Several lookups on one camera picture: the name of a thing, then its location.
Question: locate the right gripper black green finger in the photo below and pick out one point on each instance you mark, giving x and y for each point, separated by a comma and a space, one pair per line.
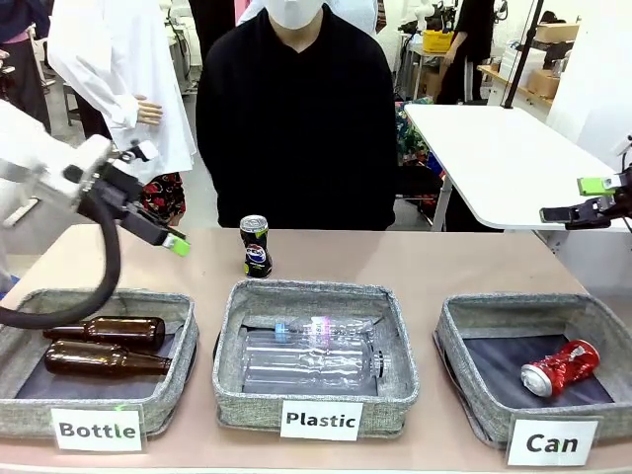
573, 216
595, 185

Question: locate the grey fabric basket labelled Can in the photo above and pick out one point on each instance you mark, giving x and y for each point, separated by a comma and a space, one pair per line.
474, 390

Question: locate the crushed black Pepsi can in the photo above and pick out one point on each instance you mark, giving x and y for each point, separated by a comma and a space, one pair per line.
257, 252

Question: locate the grey fabric basket labelled Bottle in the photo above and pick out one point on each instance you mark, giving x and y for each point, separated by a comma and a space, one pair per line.
163, 410

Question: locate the large clear plastic bottle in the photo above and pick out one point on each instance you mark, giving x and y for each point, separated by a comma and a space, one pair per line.
316, 365

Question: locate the red floral mannequin trousers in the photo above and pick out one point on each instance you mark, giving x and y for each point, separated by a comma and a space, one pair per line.
165, 195

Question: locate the crushed red soda can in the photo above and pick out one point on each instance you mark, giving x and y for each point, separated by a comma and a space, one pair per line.
563, 368

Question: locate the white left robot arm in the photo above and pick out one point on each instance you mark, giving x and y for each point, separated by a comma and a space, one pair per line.
44, 158

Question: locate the white Plastic label card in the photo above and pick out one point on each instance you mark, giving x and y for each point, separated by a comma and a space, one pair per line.
321, 420

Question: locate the person in black sweater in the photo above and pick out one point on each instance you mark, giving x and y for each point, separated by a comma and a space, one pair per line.
296, 128

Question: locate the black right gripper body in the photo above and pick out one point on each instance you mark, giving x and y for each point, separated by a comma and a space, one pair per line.
624, 197

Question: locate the white Can label card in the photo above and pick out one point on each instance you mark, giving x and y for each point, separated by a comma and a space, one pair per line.
552, 443

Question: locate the white Bottle label card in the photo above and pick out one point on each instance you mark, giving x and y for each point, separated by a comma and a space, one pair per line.
96, 430

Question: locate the mannequin hand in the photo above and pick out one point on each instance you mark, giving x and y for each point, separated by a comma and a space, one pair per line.
149, 111

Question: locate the bystander in dark clothes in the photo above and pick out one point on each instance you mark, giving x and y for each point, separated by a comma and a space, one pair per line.
24, 64

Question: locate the small clear water bottle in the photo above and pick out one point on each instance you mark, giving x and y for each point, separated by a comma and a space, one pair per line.
321, 330

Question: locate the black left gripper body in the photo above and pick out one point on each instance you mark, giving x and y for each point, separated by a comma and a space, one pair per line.
116, 192

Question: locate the small cardboard box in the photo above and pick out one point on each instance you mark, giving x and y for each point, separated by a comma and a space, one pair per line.
557, 32

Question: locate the bystander in black dress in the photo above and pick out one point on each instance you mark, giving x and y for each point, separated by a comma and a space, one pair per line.
466, 54

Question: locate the white face mask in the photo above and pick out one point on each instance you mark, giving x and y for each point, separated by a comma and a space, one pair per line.
295, 12

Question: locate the black stand pole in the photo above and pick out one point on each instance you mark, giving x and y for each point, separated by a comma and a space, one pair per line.
522, 49

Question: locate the yellow plastic crate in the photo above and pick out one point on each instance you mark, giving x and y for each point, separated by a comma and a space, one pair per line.
437, 40

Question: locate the brown glass bottle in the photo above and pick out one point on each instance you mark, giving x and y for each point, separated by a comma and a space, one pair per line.
123, 331
99, 359

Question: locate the mannequin in white shirt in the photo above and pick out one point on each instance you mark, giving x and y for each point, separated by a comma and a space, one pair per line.
118, 64

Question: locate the left gripper black green finger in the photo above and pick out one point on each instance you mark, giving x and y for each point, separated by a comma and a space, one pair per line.
173, 231
153, 233

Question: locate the white side table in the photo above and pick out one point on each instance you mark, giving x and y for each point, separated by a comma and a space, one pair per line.
494, 153

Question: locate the grey fabric basket labelled Plastic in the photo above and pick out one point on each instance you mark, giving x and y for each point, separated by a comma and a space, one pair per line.
316, 298

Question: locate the colourful floral fabric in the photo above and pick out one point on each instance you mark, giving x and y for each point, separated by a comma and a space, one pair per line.
417, 143

